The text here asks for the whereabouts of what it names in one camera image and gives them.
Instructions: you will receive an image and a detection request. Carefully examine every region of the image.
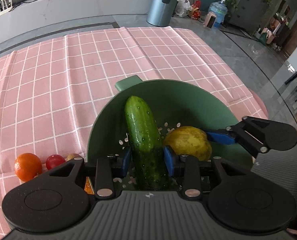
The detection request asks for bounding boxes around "pink checkered tablecloth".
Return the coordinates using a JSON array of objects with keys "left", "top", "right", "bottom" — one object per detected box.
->
[{"left": 0, "top": 27, "right": 268, "bottom": 239}]

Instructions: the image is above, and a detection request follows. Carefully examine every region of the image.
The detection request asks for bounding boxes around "large yellow-green pomelo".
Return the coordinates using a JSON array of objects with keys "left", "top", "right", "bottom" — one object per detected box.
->
[{"left": 163, "top": 126, "right": 212, "bottom": 161}]

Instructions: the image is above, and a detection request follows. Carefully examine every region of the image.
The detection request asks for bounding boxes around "white plastic bag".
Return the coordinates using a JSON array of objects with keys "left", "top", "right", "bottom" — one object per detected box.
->
[{"left": 175, "top": 0, "right": 191, "bottom": 17}]

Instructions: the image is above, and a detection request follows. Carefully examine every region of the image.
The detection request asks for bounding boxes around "brown kiwi back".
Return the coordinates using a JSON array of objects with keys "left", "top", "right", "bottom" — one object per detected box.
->
[{"left": 65, "top": 153, "right": 81, "bottom": 161}]

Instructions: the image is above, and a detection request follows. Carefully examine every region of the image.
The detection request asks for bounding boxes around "orange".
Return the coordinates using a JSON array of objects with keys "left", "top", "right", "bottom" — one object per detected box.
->
[
  {"left": 84, "top": 177, "right": 95, "bottom": 195},
  {"left": 14, "top": 153, "right": 43, "bottom": 182}
]

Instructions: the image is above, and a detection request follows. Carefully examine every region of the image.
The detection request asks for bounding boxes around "dark grey cabinet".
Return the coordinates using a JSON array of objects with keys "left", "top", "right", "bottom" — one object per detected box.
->
[{"left": 227, "top": 0, "right": 269, "bottom": 34}]

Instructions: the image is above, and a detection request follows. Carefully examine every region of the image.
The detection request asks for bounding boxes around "red tomato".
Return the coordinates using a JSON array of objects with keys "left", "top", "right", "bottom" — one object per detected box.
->
[{"left": 46, "top": 154, "right": 65, "bottom": 170}]

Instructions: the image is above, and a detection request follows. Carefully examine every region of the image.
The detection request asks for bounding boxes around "blue water jug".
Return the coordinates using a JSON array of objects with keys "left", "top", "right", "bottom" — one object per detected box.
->
[{"left": 208, "top": 0, "right": 228, "bottom": 27}]

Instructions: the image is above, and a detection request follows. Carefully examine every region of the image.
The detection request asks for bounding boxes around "white wifi router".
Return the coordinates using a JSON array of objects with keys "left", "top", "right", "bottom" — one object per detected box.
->
[{"left": 0, "top": 0, "right": 13, "bottom": 16}]

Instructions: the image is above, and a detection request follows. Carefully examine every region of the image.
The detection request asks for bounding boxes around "white tv console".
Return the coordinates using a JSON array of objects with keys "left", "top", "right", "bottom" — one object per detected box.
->
[{"left": 0, "top": 0, "right": 152, "bottom": 44}]

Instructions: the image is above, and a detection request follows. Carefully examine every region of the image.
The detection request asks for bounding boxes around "green cucumber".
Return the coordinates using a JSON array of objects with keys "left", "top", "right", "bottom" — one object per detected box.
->
[{"left": 125, "top": 95, "right": 169, "bottom": 191}]

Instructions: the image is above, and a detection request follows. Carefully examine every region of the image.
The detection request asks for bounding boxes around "green colander bowl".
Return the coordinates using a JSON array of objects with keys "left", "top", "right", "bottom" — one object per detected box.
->
[{"left": 86, "top": 74, "right": 254, "bottom": 193}]

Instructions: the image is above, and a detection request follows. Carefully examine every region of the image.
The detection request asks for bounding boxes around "blue-grey trash bin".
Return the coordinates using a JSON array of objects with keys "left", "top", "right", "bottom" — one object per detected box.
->
[{"left": 146, "top": 0, "right": 177, "bottom": 27}]

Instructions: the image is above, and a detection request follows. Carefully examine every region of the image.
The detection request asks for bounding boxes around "small pink heater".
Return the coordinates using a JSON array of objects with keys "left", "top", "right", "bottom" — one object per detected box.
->
[{"left": 203, "top": 11, "right": 216, "bottom": 29}]

